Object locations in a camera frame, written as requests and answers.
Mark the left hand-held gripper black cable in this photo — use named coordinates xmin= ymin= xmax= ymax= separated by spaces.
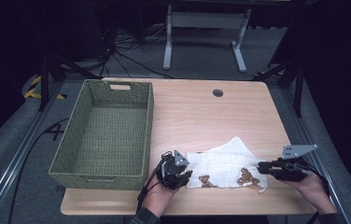
xmin=135 ymin=160 xmax=167 ymax=213

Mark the person's right hand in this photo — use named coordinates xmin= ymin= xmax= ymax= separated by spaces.
xmin=280 ymin=170 xmax=339 ymax=216

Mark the grey metal desk frame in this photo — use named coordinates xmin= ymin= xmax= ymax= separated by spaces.
xmin=162 ymin=4 xmax=252 ymax=74

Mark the white cloth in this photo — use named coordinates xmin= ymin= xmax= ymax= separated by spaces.
xmin=184 ymin=135 xmax=270 ymax=195

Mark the hand-held gripper black cable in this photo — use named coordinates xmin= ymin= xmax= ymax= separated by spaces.
xmin=135 ymin=160 xmax=167 ymax=213
xmin=301 ymin=159 xmax=330 ymax=198

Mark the black floor cable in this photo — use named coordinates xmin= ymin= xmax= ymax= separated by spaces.
xmin=7 ymin=117 xmax=71 ymax=224

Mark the green woven basket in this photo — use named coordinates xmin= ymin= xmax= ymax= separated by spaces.
xmin=48 ymin=78 xmax=155 ymax=191

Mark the person's left hand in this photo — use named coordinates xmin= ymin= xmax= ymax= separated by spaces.
xmin=141 ymin=174 xmax=181 ymax=218

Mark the right hand-held gripper black cable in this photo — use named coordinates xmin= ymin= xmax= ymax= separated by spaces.
xmin=301 ymin=159 xmax=330 ymax=198

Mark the bundle of floor cables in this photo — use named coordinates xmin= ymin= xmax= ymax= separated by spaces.
xmin=98 ymin=21 xmax=176 ymax=79

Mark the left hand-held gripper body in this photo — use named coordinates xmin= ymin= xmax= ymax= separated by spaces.
xmin=156 ymin=149 xmax=190 ymax=190

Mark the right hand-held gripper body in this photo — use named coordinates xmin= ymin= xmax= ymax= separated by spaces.
xmin=270 ymin=144 xmax=319 ymax=183

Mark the black metal stand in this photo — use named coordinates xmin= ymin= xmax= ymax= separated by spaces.
xmin=37 ymin=52 xmax=102 ymax=112
xmin=252 ymin=59 xmax=306 ymax=119

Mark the aluminium floor rail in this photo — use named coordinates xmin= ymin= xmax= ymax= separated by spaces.
xmin=280 ymin=87 xmax=351 ymax=224
xmin=0 ymin=82 xmax=65 ymax=224

